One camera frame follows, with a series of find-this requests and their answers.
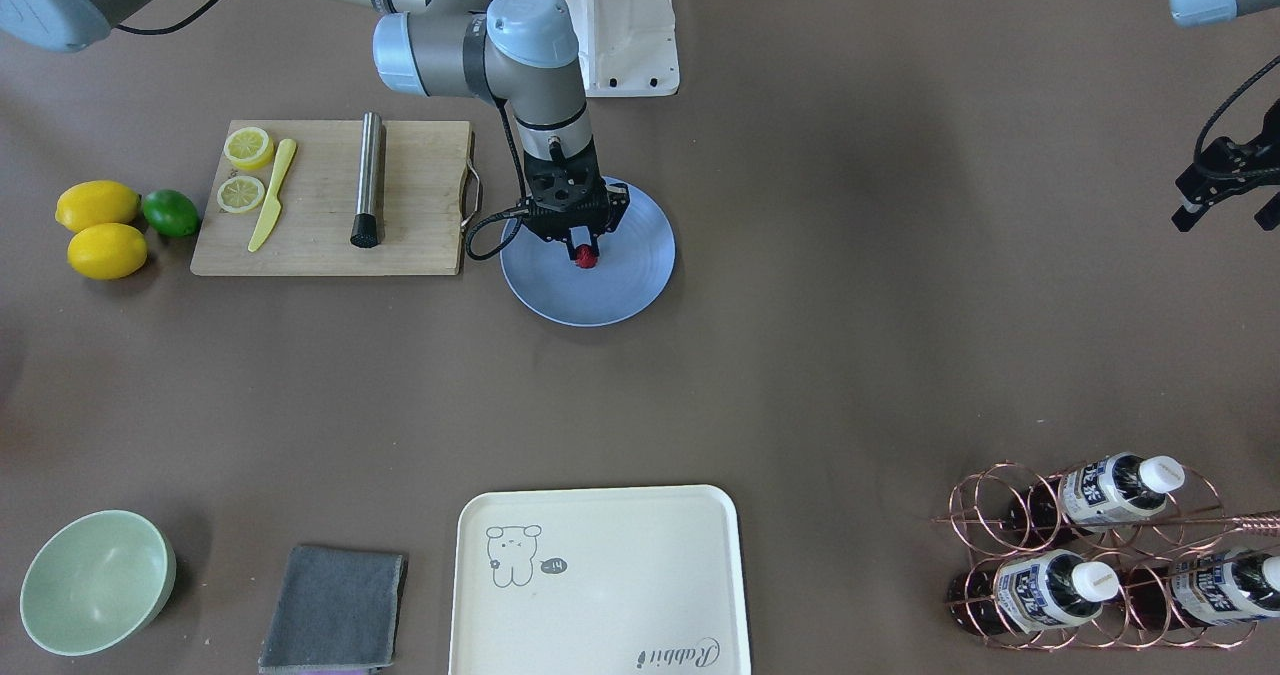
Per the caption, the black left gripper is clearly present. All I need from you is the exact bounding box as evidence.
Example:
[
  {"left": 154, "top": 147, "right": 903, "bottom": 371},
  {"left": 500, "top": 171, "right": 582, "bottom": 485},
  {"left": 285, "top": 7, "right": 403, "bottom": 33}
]
[{"left": 1172, "top": 104, "right": 1279, "bottom": 232}]

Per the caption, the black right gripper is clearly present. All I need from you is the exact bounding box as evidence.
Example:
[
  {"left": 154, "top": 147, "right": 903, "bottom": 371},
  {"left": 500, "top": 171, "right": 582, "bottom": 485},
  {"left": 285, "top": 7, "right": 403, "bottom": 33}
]
[{"left": 524, "top": 145, "right": 630, "bottom": 264}]

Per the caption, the red strawberry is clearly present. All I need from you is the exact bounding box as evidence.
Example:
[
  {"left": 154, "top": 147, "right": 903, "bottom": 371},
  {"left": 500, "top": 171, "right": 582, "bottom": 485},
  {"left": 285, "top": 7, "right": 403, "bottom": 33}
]
[{"left": 573, "top": 245, "right": 599, "bottom": 270}]

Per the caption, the blue round plate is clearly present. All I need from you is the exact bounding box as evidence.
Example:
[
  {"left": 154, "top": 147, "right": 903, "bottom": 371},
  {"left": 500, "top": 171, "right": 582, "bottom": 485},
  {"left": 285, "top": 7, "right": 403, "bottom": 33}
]
[{"left": 500, "top": 183, "right": 676, "bottom": 327}]

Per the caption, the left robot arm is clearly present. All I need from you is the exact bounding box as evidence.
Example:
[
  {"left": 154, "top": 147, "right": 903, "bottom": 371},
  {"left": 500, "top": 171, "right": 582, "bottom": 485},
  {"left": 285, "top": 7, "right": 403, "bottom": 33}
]
[{"left": 1169, "top": 0, "right": 1279, "bottom": 232}]

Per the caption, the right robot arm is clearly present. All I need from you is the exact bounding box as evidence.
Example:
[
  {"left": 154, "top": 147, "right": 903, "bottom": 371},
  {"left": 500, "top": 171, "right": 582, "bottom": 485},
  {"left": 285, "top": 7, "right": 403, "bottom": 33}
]
[{"left": 3, "top": 0, "right": 628, "bottom": 269}]

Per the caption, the wooden cutting board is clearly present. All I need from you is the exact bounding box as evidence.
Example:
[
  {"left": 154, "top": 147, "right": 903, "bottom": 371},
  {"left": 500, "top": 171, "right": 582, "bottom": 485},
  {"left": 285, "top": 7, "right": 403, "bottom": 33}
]
[{"left": 189, "top": 120, "right": 477, "bottom": 277}]

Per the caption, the steel muddler black tip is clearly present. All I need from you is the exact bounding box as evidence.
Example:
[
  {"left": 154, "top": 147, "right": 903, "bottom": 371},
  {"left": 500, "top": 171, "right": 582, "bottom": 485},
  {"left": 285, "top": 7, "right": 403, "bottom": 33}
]
[{"left": 349, "top": 111, "right": 385, "bottom": 248}]

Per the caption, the tea bottle rear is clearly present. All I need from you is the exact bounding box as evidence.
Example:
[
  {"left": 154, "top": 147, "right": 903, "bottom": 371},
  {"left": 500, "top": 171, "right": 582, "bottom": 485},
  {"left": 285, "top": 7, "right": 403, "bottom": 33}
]
[
  {"left": 1123, "top": 547, "right": 1279, "bottom": 631},
  {"left": 1000, "top": 452, "right": 1187, "bottom": 548}
]

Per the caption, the tea bottle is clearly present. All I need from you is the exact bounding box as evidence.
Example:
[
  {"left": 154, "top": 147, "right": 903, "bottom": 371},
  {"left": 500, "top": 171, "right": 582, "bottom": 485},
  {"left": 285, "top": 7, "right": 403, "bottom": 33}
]
[
  {"left": 945, "top": 549, "right": 1121, "bottom": 637},
  {"left": 1123, "top": 547, "right": 1279, "bottom": 631},
  {"left": 1000, "top": 452, "right": 1187, "bottom": 548}
]

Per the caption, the yellow plastic knife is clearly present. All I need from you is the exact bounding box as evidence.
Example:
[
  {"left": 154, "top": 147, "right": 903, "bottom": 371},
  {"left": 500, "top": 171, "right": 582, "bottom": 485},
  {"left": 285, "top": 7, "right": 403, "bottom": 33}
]
[{"left": 247, "top": 138, "right": 298, "bottom": 254}]

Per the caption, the lemon half lower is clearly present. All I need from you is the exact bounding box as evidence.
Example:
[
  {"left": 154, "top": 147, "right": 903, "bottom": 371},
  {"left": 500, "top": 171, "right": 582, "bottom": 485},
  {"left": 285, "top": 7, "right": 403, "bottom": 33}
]
[{"left": 215, "top": 174, "right": 268, "bottom": 214}]

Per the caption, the lemon half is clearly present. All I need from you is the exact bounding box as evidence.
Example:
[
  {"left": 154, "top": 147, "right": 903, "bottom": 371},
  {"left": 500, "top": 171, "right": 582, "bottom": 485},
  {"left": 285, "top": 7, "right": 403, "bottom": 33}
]
[
  {"left": 221, "top": 126, "right": 275, "bottom": 172},
  {"left": 215, "top": 174, "right": 268, "bottom": 214}
]

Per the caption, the cream rabbit tray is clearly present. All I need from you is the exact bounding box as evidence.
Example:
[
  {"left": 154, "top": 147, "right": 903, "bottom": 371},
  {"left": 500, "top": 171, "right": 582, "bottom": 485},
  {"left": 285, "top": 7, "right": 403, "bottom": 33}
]
[{"left": 449, "top": 484, "right": 753, "bottom": 674}]

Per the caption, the lemon half upper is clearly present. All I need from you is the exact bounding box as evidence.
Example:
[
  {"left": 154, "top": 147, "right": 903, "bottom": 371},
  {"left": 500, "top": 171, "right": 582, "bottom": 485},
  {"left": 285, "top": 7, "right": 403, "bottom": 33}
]
[{"left": 221, "top": 126, "right": 275, "bottom": 172}]

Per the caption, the tea bottle front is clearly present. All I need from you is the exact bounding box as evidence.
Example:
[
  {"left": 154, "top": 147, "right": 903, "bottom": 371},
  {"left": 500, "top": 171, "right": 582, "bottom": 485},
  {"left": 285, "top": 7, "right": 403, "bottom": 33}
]
[{"left": 945, "top": 549, "right": 1121, "bottom": 637}]

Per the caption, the green lime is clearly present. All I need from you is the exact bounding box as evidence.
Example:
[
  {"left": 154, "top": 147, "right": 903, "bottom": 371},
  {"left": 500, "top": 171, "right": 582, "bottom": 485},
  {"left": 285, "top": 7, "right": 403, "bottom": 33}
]
[{"left": 140, "top": 190, "right": 201, "bottom": 238}]

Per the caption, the grey folded cloth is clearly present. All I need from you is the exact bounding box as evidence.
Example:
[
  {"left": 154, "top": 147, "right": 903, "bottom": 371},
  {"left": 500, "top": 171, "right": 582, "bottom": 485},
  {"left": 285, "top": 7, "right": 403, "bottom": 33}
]
[{"left": 259, "top": 546, "right": 406, "bottom": 674}]

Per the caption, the yellow lemon near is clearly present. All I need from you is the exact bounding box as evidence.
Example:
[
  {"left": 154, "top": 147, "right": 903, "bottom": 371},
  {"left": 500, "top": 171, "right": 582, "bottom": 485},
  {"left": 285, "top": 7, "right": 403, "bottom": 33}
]
[{"left": 67, "top": 223, "right": 148, "bottom": 281}]

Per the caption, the yellow lemon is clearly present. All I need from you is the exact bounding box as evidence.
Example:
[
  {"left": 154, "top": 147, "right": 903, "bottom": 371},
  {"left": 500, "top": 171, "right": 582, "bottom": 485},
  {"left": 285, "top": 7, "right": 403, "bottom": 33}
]
[
  {"left": 67, "top": 223, "right": 148, "bottom": 281},
  {"left": 54, "top": 179, "right": 140, "bottom": 233}
]

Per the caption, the yellow lemon far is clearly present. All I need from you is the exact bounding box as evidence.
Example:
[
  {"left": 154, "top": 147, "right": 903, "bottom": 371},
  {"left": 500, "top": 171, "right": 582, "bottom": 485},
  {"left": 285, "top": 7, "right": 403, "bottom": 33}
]
[{"left": 54, "top": 179, "right": 140, "bottom": 233}]

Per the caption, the mint green bowl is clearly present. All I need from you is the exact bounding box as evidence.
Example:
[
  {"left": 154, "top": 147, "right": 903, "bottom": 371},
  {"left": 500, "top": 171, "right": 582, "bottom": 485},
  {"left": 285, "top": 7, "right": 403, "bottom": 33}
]
[{"left": 20, "top": 508, "right": 177, "bottom": 657}]

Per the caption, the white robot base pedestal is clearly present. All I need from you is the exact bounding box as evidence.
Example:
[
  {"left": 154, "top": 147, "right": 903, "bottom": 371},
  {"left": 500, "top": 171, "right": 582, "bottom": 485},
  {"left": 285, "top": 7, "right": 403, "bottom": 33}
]
[{"left": 564, "top": 0, "right": 681, "bottom": 99}]

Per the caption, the copper wire bottle rack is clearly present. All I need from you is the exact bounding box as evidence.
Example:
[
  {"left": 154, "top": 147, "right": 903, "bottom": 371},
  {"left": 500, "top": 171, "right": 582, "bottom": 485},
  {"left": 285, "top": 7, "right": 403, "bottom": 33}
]
[{"left": 936, "top": 461, "right": 1277, "bottom": 652}]

